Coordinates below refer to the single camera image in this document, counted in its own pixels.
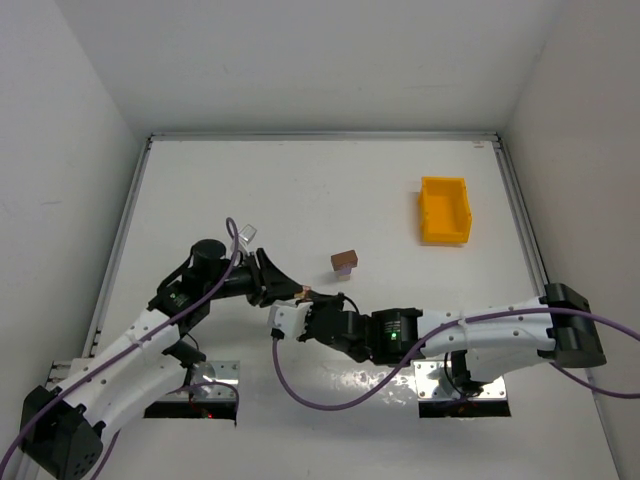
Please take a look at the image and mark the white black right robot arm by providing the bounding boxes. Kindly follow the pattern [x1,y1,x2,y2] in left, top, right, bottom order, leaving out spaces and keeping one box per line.
[298,283,606,392]

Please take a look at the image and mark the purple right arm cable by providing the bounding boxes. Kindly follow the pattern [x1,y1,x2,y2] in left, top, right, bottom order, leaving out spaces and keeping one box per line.
[272,308,640,411]

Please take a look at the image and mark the metal base plate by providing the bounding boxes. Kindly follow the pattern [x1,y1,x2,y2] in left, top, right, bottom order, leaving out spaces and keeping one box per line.
[412,358,508,402]
[161,361,240,402]

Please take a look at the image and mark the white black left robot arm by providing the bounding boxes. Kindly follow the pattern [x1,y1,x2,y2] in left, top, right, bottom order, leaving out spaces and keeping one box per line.
[19,239,305,479]

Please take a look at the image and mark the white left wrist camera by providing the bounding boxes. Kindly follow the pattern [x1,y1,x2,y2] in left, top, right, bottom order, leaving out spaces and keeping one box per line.
[237,224,257,254]

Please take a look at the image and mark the yellow plastic bin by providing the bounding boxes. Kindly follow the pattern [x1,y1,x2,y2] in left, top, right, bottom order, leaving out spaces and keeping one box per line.
[418,177,472,245]

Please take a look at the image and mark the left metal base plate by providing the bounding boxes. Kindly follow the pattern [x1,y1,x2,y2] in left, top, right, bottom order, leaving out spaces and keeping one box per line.
[161,361,240,402]

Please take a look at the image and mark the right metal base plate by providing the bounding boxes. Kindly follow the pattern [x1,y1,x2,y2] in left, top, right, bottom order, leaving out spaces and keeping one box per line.
[412,358,508,402]

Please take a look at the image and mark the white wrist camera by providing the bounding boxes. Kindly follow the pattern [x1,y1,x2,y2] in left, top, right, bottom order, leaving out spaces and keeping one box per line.
[237,224,257,254]
[267,300,312,340]

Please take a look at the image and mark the helicopter shaped wooden piece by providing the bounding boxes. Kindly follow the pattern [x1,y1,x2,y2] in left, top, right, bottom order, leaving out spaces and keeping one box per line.
[294,286,313,303]

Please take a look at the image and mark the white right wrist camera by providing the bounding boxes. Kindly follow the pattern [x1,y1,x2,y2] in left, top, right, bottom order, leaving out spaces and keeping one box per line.
[267,300,312,340]

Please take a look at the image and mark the brown rectangular wooden block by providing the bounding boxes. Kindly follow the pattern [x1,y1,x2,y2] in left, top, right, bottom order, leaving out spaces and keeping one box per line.
[330,250,358,271]

